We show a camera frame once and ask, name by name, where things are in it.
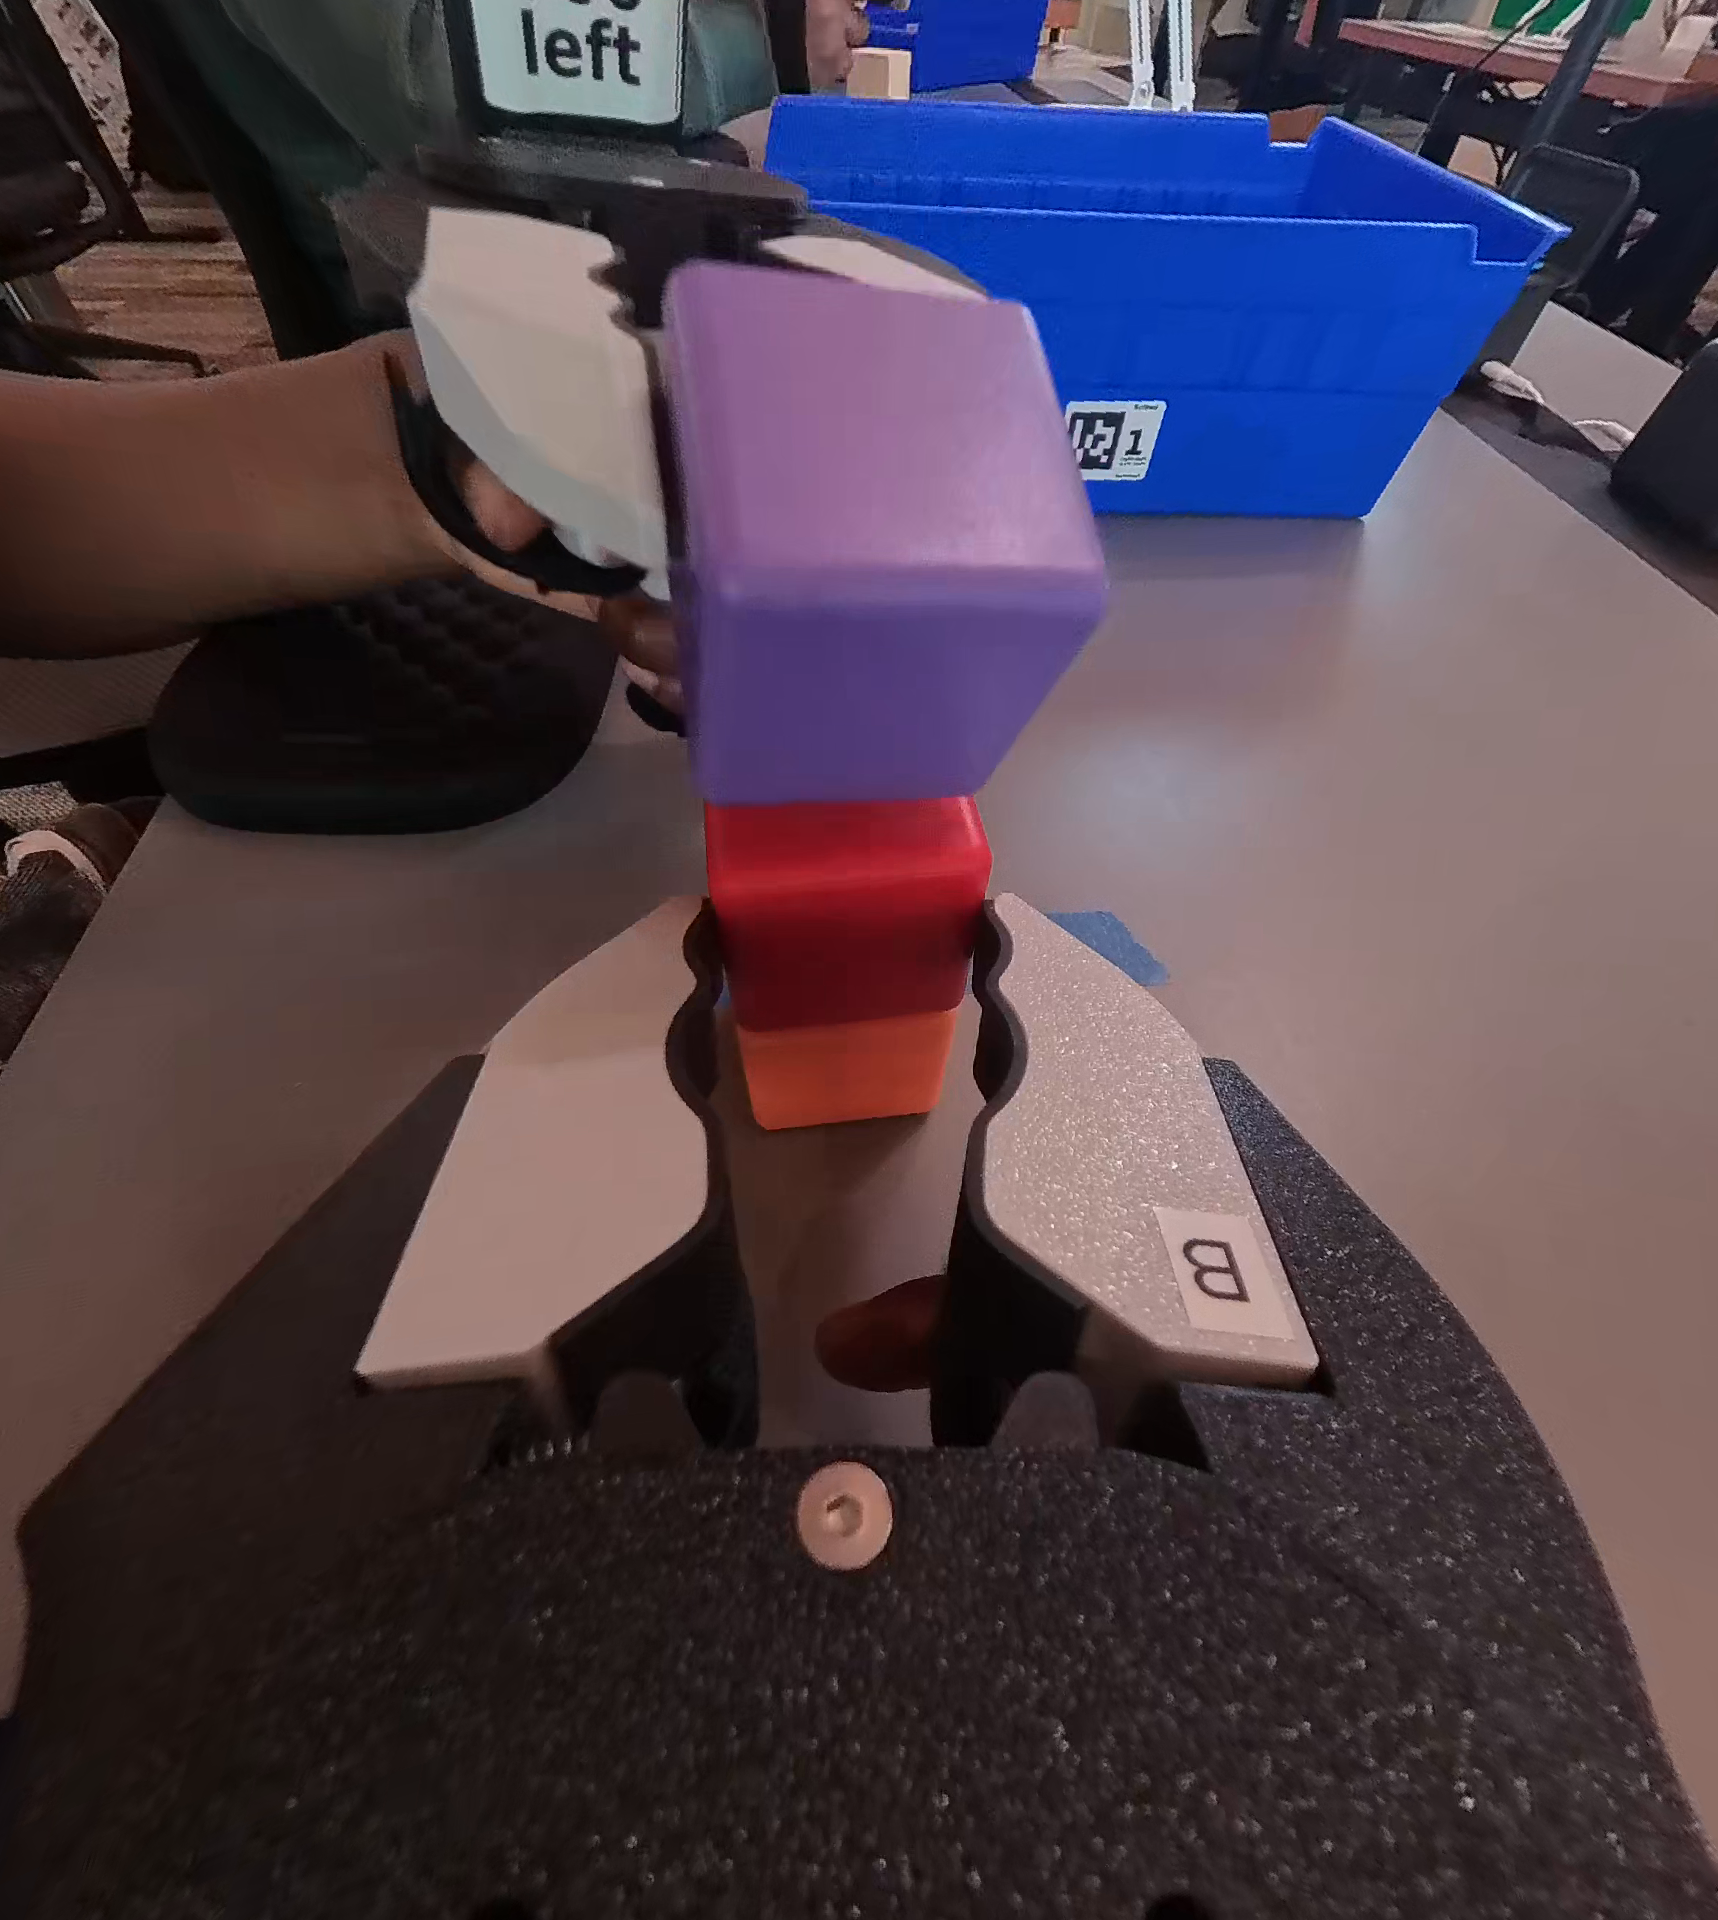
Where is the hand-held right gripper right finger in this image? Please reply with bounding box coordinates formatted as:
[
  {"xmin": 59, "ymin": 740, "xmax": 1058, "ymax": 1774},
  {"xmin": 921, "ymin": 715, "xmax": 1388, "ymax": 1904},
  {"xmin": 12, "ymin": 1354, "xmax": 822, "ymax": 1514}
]
[{"xmin": 934, "ymin": 891, "xmax": 1325, "ymax": 1470}]

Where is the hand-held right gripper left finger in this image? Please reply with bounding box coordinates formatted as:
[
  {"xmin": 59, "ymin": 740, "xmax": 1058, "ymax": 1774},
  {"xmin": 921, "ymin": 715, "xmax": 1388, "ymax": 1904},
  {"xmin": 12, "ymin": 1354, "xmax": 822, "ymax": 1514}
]
[{"xmin": 352, "ymin": 895, "xmax": 763, "ymax": 1451}]

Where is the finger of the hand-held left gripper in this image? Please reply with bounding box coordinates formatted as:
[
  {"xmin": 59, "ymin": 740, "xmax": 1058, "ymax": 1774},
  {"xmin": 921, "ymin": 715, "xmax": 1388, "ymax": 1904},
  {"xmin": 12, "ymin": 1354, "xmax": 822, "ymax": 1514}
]
[
  {"xmin": 406, "ymin": 207, "xmax": 679, "ymax": 607},
  {"xmin": 777, "ymin": 232, "xmax": 989, "ymax": 302}
]

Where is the purple foam cube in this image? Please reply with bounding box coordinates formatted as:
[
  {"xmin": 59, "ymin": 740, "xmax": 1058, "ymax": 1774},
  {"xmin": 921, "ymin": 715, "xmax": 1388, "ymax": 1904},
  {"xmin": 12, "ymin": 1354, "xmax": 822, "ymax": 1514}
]
[{"xmin": 661, "ymin": 258, "xmax": 1110, "ymax": 805}]

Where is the orange foam cube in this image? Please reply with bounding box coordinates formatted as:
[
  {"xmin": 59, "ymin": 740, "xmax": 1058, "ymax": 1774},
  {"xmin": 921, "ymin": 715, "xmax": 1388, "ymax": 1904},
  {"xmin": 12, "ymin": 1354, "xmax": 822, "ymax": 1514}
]
[{"xmin": 728, "ymin": 1008, "xmax": 963, "ymax": 1134}]

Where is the red foam cube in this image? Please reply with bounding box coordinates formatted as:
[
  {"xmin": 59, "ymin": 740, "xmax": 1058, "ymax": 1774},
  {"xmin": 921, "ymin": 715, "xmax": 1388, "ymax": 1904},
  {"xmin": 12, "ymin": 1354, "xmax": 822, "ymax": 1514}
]
[{"xmin": 704, "ymin": 793, "xmax": 997, "ymax": 1032}]

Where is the blue plastic bin with tag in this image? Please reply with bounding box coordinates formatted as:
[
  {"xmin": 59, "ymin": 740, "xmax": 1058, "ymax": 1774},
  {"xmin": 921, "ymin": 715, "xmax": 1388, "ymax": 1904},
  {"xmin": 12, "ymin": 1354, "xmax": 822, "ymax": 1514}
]
[{"xmin": 764, "ymin": 94, "xmax": 1574, "ymax": 522}]

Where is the person's left forearm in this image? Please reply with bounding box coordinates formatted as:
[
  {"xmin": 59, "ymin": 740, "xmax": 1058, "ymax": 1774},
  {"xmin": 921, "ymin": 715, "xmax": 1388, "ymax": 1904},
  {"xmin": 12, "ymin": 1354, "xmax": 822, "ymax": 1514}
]
[{"xmin": 0, "ymin": 353, "xmax": 352, "ymax": 663}]

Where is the blue tape strip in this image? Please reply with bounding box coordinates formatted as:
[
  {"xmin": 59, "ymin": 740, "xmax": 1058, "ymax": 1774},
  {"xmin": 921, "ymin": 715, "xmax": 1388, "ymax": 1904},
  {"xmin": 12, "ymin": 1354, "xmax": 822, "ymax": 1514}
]
[{"xmin": 1050, "ymin": 906, "xmax": 1174, "ymax": 993}]

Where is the black office chair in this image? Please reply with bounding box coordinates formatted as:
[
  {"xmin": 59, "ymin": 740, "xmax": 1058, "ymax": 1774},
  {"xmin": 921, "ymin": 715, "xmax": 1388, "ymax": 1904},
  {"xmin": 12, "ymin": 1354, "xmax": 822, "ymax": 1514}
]
[{"xmin": 0, "ymin": 0, "xmax": 224, "ymax": 385}]

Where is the person's shoe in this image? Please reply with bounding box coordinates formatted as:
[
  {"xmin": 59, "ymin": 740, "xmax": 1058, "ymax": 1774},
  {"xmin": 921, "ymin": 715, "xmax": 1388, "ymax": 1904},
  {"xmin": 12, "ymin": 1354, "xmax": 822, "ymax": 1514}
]
[{"xmin": 0, "ymin": 799, "xmax": 154, "ymax": 891}]

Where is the wooden desk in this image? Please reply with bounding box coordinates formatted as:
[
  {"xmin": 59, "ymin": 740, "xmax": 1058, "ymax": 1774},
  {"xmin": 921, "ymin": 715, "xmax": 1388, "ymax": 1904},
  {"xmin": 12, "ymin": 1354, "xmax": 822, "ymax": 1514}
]
[{"xmin": 1336, "ymin": 13, "xmax": 1718, "ymax": 111}]

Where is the white cable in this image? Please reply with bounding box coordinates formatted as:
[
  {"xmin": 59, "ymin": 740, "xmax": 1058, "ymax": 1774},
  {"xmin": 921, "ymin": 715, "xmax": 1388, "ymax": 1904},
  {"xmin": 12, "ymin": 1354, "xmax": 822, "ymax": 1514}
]
[{"xmin": 1471, "ymin": 364, "xmax": 1635, "ymax": 461}]

